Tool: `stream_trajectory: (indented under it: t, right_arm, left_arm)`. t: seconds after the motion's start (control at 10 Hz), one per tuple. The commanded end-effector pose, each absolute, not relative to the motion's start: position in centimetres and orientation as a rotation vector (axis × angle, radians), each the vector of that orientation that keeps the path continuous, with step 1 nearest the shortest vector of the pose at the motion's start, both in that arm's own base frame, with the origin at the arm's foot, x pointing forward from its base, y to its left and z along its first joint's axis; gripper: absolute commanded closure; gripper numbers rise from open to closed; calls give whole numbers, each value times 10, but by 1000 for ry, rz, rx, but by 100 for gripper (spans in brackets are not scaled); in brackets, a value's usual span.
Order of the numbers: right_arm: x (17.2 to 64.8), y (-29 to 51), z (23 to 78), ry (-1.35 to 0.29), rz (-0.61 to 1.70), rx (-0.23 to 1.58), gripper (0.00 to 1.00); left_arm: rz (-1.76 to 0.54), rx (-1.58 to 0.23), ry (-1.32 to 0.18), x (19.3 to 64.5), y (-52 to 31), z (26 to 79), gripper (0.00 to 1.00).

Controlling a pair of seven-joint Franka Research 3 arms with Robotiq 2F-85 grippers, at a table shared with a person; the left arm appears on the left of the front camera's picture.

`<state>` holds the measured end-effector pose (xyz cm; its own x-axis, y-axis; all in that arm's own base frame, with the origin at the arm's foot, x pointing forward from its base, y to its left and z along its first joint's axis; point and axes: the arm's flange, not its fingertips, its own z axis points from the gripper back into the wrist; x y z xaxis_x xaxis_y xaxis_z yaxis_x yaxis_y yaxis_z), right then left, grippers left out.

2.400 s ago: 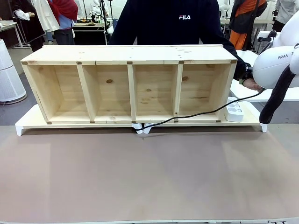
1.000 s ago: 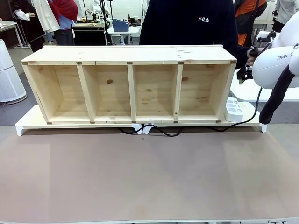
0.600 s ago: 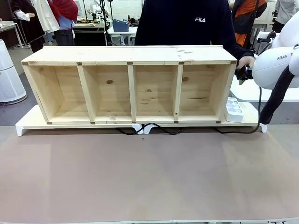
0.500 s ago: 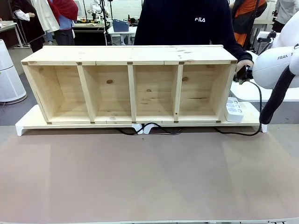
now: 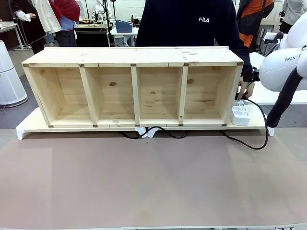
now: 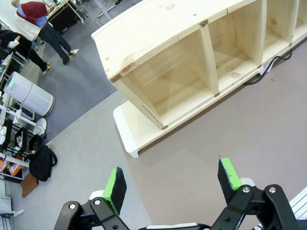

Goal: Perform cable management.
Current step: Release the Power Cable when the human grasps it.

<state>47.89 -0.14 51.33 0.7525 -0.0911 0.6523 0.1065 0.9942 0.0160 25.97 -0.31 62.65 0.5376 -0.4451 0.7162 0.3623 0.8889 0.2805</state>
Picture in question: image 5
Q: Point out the black tripod stand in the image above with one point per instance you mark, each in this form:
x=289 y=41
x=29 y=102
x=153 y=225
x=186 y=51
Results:
x=108 y=24

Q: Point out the brown glass bottle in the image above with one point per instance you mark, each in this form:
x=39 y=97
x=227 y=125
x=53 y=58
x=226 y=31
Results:
x=132 y=19

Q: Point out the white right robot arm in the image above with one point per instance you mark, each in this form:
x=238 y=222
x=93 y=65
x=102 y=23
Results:
x=275 y=72

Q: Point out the red sweater figure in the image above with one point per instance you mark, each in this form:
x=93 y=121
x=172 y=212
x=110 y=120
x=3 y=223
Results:
x=67 y=14

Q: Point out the person's left forearm navy sleeve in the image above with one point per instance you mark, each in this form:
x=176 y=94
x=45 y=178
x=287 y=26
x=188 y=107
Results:
x=245 y=64

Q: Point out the white air purifier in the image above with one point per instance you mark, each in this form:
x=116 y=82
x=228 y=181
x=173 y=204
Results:
x=9 y=83

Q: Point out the pine wood cubby shelf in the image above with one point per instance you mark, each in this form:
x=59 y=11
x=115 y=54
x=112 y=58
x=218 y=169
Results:
x=156 y=56

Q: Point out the person in navy FILA sweatshirt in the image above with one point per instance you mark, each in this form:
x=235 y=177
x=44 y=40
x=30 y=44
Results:
x=180 y=28

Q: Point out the white coat figure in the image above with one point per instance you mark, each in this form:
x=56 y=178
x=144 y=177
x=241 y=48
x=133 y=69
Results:
x=49 y=19

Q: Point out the person in orange black jacket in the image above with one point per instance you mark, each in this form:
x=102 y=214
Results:
x=254 y=14

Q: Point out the black cart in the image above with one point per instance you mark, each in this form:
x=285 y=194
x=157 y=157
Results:
x=91 y=36

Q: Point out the blue plastic bin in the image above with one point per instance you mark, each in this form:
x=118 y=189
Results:
x=123 y=26

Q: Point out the white desk with bin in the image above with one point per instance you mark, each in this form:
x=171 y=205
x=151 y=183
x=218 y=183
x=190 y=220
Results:
x=120 y=36

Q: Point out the grey metal-legged table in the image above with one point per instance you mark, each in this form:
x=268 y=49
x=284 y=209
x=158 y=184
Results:
x=7 y=26

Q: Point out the person's left hand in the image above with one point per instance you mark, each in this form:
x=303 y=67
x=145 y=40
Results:
x=247 y=89

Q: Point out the black robe figure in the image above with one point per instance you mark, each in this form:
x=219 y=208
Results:
x=31 y=28

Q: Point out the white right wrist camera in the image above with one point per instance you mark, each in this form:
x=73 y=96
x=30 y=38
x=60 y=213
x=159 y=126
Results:
x=272 y=37

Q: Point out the person in light grey top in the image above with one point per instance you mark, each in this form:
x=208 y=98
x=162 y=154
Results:
x=291 y=14

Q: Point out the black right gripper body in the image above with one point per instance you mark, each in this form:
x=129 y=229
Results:
x=256 y=75

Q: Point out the white power strip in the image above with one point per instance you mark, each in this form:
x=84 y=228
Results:
x=241 y=118

